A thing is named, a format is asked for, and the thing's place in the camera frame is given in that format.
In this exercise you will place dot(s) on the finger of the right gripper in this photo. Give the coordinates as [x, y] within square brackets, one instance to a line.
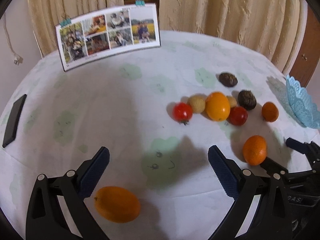
[271, 167]
[301, 147]

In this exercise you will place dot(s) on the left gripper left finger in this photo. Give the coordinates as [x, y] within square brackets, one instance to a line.
[45, 219]

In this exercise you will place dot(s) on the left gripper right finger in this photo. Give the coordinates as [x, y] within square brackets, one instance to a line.
[273, 216]

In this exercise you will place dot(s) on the small orange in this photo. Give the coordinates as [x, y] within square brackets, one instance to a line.
[269, 112]

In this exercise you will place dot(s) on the red cherry tomato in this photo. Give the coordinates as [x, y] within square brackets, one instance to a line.
[238, 116]
[182, 113]

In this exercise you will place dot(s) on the dark brown fruit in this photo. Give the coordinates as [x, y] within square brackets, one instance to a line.
[228, 79]
[247, 100]

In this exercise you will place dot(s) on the tan longan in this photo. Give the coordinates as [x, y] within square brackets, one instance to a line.
[197, 104]
[232, 101]

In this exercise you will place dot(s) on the light blue lattice basket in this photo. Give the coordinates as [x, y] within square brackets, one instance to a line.
[301, 103]

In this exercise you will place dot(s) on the brown wooden door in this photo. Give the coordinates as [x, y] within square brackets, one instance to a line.
[308, 55]

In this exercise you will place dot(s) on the large yellow-orange fruit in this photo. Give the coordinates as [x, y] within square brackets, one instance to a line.
[217, 106]

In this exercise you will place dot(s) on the black smartphone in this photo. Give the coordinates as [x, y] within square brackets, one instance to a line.
[13, 120]

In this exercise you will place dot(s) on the white floral tablecloth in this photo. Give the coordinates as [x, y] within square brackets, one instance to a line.
[124, 103]

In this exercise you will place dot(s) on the beige curtain right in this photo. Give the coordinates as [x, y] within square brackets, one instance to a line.
[274, 28]

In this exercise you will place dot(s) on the beige curtain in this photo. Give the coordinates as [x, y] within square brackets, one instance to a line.
[274, 28]
[46, 14]

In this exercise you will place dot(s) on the photo collage calendar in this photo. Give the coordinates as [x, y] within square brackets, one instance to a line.
[107, 32]

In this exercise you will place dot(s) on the teal binder clip left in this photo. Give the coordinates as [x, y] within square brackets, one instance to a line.
[66, 20]

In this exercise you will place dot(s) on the teal binder clip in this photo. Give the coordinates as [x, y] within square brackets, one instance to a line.
[140, 3]
[66, 20]

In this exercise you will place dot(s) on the teal binder clip right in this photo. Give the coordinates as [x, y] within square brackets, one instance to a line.
[140, 3]

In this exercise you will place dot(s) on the beige curtain left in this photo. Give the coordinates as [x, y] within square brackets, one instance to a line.
[46, 14]

